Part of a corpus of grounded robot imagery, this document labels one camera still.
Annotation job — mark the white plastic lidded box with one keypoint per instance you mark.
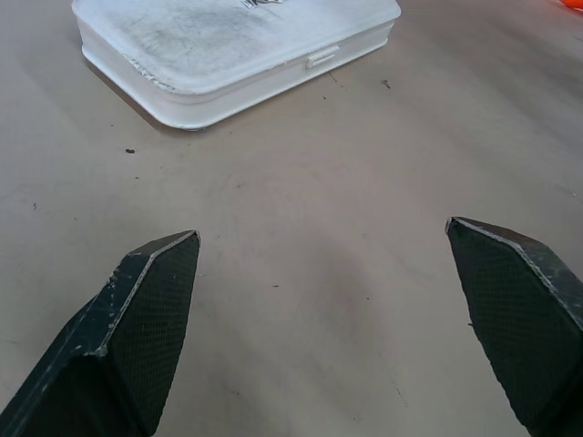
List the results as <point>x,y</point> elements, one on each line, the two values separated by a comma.
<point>218,50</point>

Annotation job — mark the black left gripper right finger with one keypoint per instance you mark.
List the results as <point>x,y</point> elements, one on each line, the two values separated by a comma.
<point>514,318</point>

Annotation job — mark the orange object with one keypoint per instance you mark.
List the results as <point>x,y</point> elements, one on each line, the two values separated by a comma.
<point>573,3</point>

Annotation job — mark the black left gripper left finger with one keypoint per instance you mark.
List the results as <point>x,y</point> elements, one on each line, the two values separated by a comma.
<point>136,337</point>

